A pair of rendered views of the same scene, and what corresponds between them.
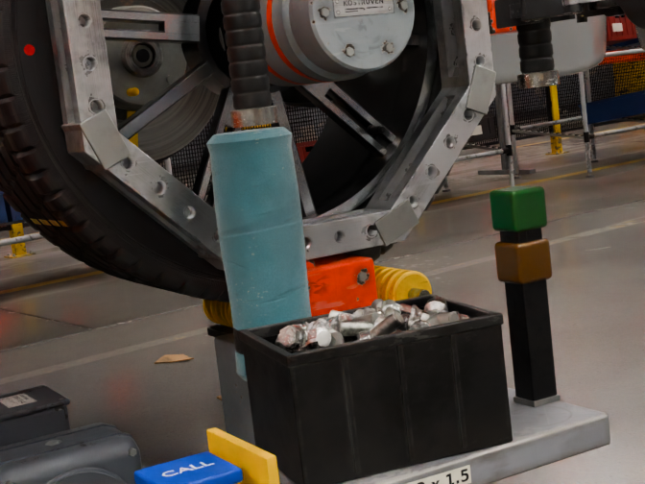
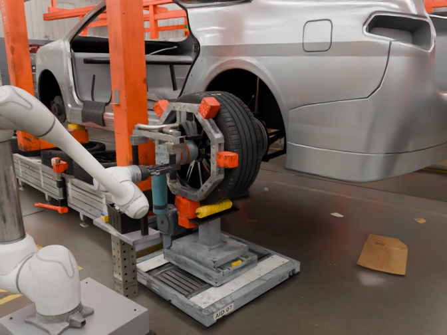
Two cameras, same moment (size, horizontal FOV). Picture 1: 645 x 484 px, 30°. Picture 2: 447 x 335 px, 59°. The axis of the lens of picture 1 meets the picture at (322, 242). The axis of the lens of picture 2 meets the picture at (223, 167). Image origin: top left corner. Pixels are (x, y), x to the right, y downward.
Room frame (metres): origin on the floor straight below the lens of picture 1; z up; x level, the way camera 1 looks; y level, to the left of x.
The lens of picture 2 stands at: (1.00, -2.17, 1.30)
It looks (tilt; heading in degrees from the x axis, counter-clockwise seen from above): 14 degrees down; 74
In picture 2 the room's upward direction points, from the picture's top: straight up
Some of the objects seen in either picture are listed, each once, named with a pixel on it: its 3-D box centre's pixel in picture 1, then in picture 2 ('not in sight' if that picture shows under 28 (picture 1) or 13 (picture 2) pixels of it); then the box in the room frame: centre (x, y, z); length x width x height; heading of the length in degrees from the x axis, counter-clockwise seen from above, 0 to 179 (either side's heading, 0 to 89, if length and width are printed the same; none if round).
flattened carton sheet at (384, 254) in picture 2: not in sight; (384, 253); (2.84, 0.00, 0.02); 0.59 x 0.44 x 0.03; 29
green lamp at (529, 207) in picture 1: (518, 208); not in sight; (1.14, -0.19, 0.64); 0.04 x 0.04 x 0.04; 29
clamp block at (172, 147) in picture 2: not in sight; (176, 147); (1.32, -0.23, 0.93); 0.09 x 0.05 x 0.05; 29
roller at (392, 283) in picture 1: (362, 285); (214, 208); (1.56, -0.04, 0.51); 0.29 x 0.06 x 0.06; 29
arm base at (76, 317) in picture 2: not in sight; (62, 312); (0.79, -0.76, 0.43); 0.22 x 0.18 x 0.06; 133
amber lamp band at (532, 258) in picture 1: (523, 259); not in sight; (1.14, -0.19, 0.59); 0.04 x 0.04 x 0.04; 29
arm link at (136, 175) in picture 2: not in sight; (132, 175); (1.09, -0.36, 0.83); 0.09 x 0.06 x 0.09; 118
